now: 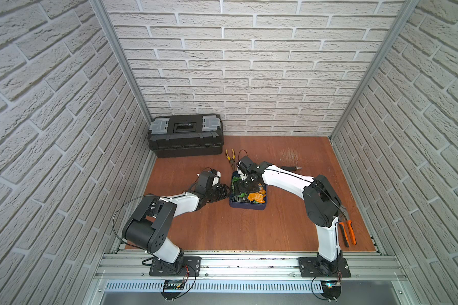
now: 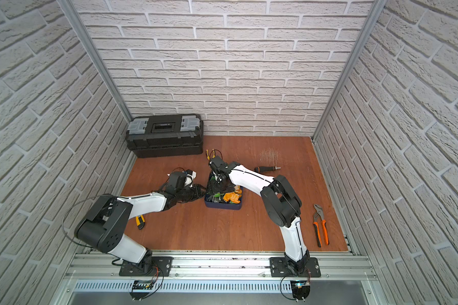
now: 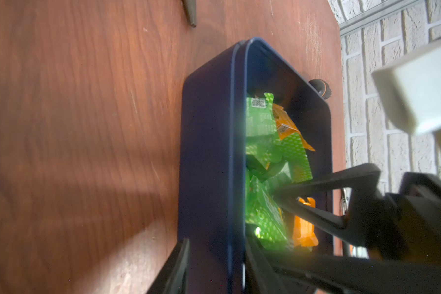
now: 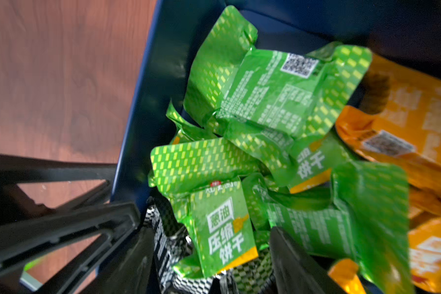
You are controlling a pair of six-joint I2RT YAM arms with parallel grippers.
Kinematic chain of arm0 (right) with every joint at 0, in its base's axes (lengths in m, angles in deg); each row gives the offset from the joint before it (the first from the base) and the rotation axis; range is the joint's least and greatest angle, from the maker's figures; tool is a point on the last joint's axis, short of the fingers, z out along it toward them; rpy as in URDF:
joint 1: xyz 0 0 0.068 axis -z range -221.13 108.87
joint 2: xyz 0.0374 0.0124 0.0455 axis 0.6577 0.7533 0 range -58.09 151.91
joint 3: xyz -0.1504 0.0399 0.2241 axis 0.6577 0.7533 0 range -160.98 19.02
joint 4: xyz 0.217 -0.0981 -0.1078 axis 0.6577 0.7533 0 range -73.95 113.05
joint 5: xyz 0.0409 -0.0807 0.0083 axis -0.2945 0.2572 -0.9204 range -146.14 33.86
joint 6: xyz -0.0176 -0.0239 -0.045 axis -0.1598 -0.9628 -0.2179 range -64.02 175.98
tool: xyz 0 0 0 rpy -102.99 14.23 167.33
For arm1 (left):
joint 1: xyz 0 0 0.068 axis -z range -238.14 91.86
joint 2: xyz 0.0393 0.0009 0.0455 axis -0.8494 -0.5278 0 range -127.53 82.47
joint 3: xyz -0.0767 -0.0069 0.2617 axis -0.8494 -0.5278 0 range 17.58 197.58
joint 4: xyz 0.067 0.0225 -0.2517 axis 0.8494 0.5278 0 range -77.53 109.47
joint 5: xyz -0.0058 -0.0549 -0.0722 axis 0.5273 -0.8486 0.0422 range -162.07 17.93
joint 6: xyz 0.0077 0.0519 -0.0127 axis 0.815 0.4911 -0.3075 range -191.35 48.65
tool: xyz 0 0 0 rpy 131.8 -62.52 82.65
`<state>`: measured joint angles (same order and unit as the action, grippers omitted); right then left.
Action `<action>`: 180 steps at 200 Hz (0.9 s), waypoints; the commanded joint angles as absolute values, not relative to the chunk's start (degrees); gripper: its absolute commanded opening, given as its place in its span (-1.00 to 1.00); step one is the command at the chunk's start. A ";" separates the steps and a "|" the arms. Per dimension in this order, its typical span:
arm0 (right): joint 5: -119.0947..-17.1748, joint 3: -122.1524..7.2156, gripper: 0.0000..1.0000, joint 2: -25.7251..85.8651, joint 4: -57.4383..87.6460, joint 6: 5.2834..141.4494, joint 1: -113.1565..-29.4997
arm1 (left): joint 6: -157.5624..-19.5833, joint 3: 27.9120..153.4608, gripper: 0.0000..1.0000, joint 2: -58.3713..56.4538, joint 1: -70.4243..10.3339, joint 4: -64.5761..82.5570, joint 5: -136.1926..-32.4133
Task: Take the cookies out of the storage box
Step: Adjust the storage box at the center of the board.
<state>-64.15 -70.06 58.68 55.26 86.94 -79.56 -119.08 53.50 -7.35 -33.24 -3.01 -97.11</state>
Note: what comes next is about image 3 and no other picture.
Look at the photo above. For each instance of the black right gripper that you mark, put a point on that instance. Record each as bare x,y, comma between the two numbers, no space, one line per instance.
402,237

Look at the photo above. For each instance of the green cookie packet back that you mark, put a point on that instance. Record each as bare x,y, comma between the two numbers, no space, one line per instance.
260,122

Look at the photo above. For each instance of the green cookie packet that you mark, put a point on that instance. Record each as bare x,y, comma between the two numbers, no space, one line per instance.
294,153
260,122
263,212

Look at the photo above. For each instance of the green cookie packet front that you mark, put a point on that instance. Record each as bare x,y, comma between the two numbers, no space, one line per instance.
263,212

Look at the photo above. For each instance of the dark blue storage box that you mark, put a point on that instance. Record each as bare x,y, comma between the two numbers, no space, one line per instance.
211,209

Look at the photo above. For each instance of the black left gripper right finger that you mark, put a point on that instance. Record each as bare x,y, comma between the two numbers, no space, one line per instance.
260,276

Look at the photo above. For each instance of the yellow handled needle-nose pliers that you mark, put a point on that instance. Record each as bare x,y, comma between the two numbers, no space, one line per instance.
190,8

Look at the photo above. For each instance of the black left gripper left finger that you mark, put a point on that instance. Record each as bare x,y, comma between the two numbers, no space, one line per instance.
173,277

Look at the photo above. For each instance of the orange cookie packet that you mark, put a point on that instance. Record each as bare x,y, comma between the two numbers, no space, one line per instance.
304,234
286,127

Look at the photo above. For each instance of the orange cookie packet front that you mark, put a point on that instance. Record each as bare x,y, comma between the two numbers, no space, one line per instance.
304,234

